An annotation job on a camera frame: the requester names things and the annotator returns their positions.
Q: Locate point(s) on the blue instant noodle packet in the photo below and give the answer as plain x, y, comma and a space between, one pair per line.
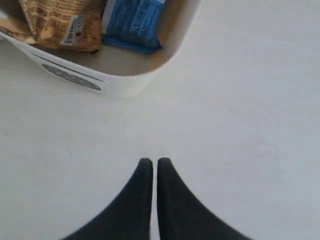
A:
132, 24

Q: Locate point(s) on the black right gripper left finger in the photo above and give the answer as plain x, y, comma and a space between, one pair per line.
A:
128, 216

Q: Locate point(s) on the cream bin with circle mark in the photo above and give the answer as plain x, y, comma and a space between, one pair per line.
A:
113, 71

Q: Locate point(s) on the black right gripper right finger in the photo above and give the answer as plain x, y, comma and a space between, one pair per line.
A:
181, 216

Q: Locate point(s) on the orange instant noodle packet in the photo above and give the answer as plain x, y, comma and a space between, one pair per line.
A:
74, 25

